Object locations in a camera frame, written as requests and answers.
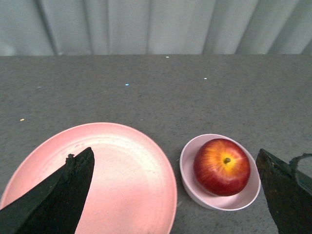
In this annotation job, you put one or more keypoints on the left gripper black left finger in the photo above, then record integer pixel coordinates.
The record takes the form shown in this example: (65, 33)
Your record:
(55, 205)

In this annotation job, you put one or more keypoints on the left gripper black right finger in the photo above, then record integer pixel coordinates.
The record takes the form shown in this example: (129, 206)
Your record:
(288, 192)

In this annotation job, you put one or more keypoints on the red apple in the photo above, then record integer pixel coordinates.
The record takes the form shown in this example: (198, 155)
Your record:
(221, 167)

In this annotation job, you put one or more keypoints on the light pink bowl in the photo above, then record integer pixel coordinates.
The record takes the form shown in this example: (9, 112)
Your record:
(235, 202)

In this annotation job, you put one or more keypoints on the pink plate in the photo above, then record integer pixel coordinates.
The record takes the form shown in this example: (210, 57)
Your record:
(133, 189)

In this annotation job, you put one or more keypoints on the white curtain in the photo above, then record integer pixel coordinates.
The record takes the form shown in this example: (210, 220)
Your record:
(119, 27)

